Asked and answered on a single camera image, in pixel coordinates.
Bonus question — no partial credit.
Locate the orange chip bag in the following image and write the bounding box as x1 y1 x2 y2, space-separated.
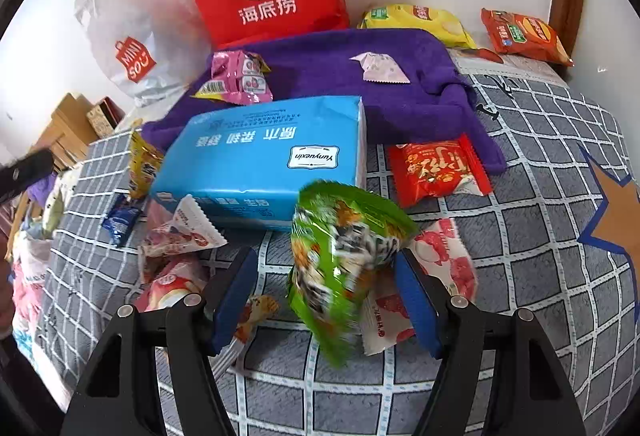
481 7 575 67

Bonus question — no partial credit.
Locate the purple towel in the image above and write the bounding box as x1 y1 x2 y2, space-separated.
141 28 507 174

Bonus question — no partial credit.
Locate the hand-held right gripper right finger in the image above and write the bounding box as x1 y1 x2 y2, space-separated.
395 247 586 436

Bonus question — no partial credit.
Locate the dark blue small packet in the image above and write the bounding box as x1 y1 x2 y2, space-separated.
101 196 143 248

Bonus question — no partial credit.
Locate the yellow snack packet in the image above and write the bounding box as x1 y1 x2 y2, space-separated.
127 128 166 201

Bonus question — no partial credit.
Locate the blue tissue pack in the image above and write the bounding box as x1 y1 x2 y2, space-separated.
150 95 368 233

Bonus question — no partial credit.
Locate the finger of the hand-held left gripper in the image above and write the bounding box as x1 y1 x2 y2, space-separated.
0 150 55 204

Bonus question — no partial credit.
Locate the red snack packet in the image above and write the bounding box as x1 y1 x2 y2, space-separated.
387 133 493 208

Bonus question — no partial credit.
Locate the orange printed clear packet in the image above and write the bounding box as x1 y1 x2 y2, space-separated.
215 293 281 379

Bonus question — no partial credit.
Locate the yellow chip bag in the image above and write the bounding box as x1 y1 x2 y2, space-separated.
357 3 478 49

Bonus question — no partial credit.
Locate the white pink snack packet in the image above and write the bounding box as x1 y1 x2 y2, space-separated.
140 194 228 259

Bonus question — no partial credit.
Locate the pale pink small packet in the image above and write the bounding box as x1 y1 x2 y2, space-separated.
349 51 411 84

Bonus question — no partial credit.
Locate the green snack packet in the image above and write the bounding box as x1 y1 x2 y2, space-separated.
286 180 420 367

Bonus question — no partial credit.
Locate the white red lychee packet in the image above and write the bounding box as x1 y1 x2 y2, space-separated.
359 268 417 357
407 217 478 302

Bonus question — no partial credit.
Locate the grey checked bedsheet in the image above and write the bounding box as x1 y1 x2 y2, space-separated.
37 48 640 436

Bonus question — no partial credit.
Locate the dark patterned box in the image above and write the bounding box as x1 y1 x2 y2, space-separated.
86 98 126 139

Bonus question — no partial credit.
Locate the white plastic bag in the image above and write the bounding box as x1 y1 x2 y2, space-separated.
74 0 213 104

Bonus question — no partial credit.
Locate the pile of colourful clothes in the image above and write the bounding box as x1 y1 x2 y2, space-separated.
7 166 86 367

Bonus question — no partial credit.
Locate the pink peach snack packet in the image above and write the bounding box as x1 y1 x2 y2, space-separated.
134 256 208 314

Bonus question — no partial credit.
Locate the duck printed white cloth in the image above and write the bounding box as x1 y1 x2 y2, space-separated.
450 47 570 89

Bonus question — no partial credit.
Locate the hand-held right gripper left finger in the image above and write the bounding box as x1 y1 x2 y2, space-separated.
60 246 258 436

